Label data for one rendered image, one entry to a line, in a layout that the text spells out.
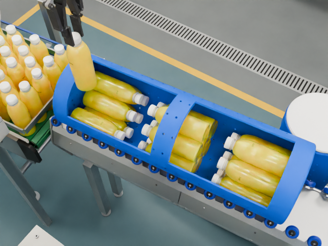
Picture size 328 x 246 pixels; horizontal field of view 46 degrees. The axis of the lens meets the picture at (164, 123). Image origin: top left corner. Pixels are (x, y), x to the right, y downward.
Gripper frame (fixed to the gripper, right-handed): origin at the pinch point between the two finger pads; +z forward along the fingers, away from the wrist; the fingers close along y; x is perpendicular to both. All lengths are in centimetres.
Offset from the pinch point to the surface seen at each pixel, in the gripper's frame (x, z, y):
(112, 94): -4.0, 34.9, 7.5
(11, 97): 29.1, 36.2, -10.1
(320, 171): -83, 57, 26
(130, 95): -10.7, 34.0, 9.4
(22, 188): 36, 95, -24
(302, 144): -71, 25, 12
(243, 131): -52, 41, 19
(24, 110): 26, 42, -10
